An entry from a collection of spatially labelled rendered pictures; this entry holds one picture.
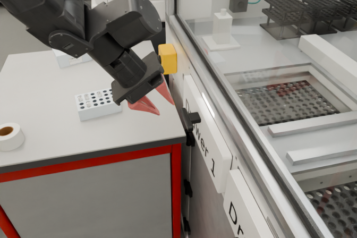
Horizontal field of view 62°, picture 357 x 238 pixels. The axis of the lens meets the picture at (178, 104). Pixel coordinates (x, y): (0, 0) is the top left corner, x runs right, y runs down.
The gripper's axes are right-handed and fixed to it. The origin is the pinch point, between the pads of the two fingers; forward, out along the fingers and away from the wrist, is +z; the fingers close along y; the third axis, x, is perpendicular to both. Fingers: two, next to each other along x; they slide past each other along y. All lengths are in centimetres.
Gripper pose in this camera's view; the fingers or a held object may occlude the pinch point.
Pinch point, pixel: (163, 105)
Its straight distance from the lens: 57.5
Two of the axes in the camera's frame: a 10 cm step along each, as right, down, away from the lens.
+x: -2.4, -5.8, 7.8
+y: 8.1, -5.7, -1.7
